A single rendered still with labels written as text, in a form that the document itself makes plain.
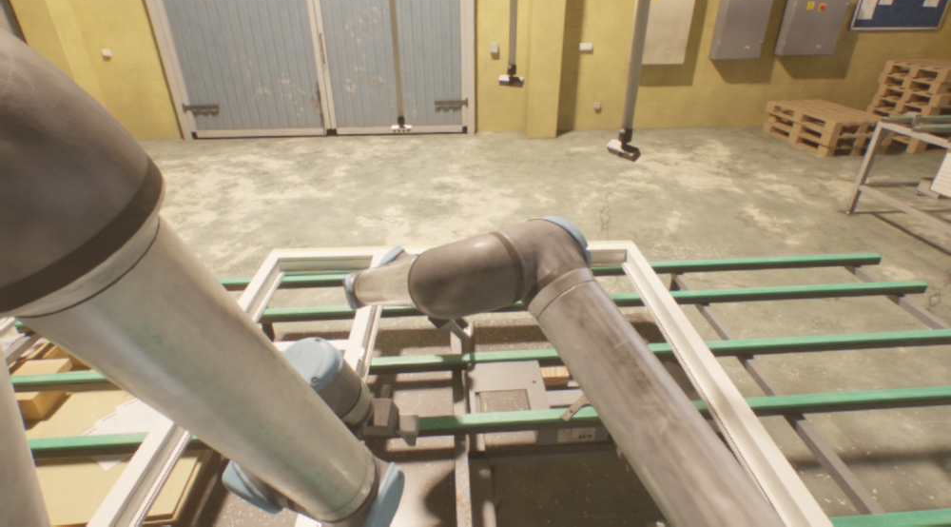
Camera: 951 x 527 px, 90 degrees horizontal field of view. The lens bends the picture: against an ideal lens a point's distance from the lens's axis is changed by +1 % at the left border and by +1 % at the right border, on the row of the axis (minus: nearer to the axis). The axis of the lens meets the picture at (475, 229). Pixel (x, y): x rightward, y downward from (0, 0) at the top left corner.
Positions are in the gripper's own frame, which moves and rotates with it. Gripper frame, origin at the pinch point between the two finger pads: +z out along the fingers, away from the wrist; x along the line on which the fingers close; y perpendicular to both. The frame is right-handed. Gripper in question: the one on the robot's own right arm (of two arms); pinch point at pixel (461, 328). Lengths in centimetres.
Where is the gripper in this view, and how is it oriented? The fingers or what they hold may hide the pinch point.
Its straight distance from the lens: 152.3
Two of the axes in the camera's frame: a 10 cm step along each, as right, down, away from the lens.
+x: 0.2, 4.5, -8.9
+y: -7.9, 5.6, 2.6
